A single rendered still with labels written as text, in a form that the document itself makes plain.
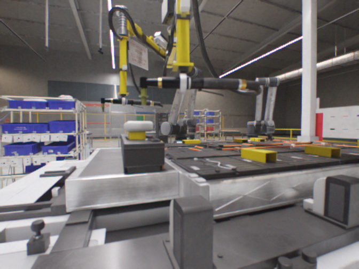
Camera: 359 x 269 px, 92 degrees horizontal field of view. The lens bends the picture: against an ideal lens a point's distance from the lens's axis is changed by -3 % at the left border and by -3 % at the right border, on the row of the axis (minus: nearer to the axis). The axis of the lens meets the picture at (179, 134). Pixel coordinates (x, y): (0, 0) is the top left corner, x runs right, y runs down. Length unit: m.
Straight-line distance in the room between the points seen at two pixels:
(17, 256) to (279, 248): 0.63
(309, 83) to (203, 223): 6.13
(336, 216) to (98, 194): 0.73
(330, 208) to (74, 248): 0.70
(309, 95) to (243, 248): 5.97
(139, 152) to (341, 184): 0.62
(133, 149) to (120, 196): 0.17
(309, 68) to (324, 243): 6.04
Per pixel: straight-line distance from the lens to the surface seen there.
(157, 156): 0.68
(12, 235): 0.84
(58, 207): 0.82
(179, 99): 2.54
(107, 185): 0.67
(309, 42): 6.70
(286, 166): 0.83
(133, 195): 0.69
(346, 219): 0.70
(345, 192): 0.68
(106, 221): 0.77
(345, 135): 9.18
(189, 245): 0.38
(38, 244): 0.63
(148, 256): 0.47
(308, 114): 6.27
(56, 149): 3.47
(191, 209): 0.35
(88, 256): 0.50
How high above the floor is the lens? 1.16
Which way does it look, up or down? 2 degrees down
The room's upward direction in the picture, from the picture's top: straight up
